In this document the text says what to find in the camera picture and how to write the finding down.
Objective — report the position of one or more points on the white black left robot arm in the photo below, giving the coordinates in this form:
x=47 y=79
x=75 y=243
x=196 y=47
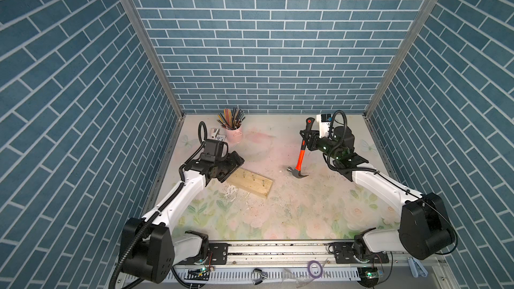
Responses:
x=147 y=249

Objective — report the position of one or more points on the light wooden nail block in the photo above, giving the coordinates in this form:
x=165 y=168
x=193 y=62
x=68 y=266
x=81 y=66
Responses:
x=251 y=182

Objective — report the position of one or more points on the aluminium corner post right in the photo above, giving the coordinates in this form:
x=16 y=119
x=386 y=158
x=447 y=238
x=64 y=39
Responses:
x=413 y=32

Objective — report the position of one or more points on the pink metal pencil bucket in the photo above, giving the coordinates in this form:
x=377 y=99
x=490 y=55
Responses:
x=234 y=136

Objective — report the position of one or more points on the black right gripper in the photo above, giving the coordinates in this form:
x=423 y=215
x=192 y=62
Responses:
x=312 y=141

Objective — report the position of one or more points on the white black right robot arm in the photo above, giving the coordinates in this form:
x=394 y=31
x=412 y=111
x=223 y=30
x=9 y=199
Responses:
x=425 y=228

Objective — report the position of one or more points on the aluminium corner post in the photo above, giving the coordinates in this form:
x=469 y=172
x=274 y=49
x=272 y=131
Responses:
x=413 y=32
x=138 y=26

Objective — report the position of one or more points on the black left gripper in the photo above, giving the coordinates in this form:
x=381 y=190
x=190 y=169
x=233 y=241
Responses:
x=233 y=164

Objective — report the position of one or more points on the bundle of coloured pencils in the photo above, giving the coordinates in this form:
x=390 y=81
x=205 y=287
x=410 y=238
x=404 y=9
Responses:
x=231 y=118

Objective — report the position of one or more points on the aluminium corner post left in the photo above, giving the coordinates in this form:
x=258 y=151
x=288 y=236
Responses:
x=138 y=26

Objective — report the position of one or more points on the grey blue clamp tool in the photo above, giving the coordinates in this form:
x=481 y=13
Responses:
x=417 y=268

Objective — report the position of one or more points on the red black claw hammer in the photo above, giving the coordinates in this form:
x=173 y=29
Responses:
x=296 y=171

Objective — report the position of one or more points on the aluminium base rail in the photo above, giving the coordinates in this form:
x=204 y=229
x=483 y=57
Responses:
x=256 y=262

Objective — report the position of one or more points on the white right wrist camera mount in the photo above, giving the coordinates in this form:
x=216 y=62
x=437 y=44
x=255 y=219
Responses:
x=323 y=122

